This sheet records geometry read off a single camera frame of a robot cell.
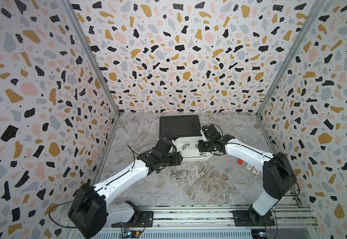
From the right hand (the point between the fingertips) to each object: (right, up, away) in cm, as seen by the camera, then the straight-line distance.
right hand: (198, 146), depth 90 cm
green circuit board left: (-36, -39, -18) cm, 56 cm away
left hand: (-11, -5, -9) cm, 15 cm away
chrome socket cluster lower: (-13, -17, -1) cm, 22 cm away
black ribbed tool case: (-15, +12, +18) cm, 26 cm away
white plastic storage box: (-6, -2, +11) cm, 13 cm away
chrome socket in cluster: (-15, -17, -2) cm, 23 cm away
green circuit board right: (+28, -39, -19) cm, 52 cm away
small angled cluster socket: (-8, -1, +12) cm, 14 cm away
